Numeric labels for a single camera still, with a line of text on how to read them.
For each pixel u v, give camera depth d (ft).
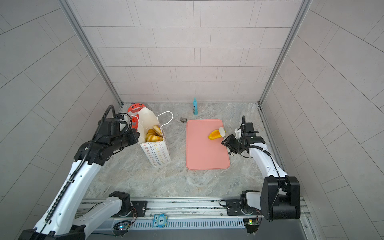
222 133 2.90
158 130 2.79
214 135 3.10
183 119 3.43
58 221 1.17
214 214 2.32
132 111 3.35
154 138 2.53
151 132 2.98
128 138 1.99
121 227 2.11
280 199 1.34
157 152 2.37
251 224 2.23
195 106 3.43
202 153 2.92
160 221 2.19
